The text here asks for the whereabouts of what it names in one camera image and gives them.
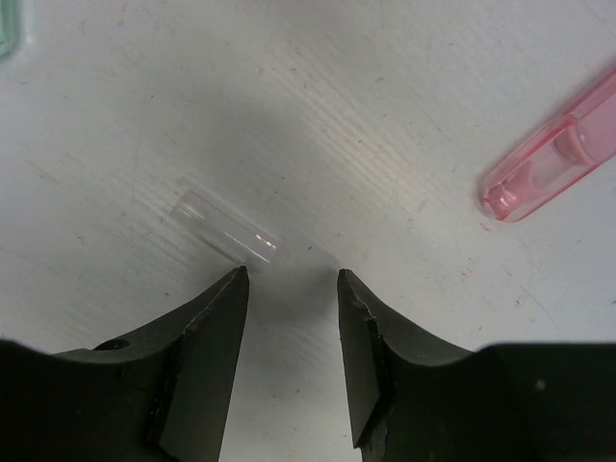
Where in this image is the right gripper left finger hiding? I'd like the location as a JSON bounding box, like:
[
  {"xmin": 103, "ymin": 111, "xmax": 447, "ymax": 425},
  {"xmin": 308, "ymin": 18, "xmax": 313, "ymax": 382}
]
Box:
[{"xmin": 1, "ymin": 267, "xmax": 249, "ymax": 461}]

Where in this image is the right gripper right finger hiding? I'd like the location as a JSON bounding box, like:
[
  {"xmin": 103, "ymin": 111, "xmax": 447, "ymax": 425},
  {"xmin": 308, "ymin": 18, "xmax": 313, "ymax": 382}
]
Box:
[{"xmin": 337, "ymin": 269, "xmax": 615, "ymax": 461}]

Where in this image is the clear pen cap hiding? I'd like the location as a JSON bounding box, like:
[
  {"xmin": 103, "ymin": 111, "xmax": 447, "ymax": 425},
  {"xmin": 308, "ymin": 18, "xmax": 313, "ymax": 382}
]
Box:
[{"xmin": 170, "ymin": 176, "xmax": 278, "ymax": 271}]

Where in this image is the pink transparent highlighter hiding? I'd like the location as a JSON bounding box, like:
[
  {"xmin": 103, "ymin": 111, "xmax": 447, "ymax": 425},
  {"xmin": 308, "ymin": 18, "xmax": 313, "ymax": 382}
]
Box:
[{"xmin": 477, "ymin": 68, "xmax": 615, "ymax": 222}]

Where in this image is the green transparent highlighter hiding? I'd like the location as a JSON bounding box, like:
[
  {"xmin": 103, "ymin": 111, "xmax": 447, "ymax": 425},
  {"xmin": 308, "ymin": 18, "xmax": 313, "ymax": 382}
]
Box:
[{"xmin": 0, "ymin": 0, "xmax": 20, "ymax": 58}]

